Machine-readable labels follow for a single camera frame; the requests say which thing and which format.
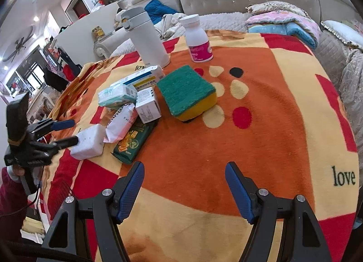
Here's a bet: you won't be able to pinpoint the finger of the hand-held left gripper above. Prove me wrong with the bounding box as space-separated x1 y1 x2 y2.
37 135 80 157
28 119 76 135

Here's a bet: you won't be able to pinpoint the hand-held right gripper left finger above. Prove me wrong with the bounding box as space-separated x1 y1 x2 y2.
41 161 146 262

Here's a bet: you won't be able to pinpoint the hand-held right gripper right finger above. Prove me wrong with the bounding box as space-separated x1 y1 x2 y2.
225 161 332 262

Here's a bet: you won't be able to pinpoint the white foam block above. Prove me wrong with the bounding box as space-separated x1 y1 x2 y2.
70 124 107 160

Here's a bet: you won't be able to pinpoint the white orange snack packet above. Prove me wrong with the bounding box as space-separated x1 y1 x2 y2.
105 103 138 144

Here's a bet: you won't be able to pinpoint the blue white medicine box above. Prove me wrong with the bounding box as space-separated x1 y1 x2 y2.
110 65 165 91

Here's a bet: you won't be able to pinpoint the person's left forearm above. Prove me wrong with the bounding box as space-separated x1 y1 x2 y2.
0 166 29 223

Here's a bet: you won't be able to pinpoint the black hanging clothes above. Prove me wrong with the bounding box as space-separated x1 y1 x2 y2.
42 66 70 92

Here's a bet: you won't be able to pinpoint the green snack packet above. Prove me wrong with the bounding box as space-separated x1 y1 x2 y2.
112 120 158 165

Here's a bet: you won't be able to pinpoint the orange red printed blanket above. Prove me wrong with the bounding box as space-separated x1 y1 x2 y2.
42 29 359 262

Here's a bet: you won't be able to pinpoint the light green tissue pack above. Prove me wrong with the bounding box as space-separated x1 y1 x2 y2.
98 84 139 108

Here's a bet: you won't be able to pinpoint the small white box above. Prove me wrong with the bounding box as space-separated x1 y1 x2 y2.
135 87 162 124

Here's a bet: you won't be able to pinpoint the ceiling fan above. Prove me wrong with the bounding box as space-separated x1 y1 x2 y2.
3 33 34 62

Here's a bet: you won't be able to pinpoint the yellow glass jar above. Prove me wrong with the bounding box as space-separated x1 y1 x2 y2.
91 26 105 42

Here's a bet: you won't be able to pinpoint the white thermos bottle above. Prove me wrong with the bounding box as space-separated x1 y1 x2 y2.
120 7 171 68

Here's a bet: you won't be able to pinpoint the white plush toy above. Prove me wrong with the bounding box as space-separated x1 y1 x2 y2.
113 7 127 30

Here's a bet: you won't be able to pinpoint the dark wooden door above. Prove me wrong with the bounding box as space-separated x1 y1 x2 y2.
72 0 91 20

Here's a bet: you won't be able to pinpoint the green yellow sponge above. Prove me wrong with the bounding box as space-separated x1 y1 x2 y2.
157 65 218 122

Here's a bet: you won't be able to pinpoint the white crumpled garment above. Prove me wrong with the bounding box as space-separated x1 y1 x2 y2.
155 14 188 41

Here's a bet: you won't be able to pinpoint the blue jacket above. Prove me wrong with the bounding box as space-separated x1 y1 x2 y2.
145 0 180 24

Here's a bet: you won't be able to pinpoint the white pink-label medicine bottle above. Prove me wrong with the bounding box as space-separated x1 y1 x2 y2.
179 15 214 62

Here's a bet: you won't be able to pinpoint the folded blue blanket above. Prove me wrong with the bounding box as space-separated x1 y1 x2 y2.
247 22 318 49

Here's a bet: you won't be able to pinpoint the folded pink blanket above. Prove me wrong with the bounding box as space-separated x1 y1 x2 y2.
245 11 322 41

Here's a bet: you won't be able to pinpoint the white frilled pillow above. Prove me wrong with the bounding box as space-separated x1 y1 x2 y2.
320 19 363 51

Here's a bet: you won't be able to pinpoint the folded floral quilt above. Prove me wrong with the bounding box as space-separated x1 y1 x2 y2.
245 1 308 17

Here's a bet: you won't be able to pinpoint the cream carved bed rail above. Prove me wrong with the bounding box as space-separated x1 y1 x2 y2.
93 31 134 58

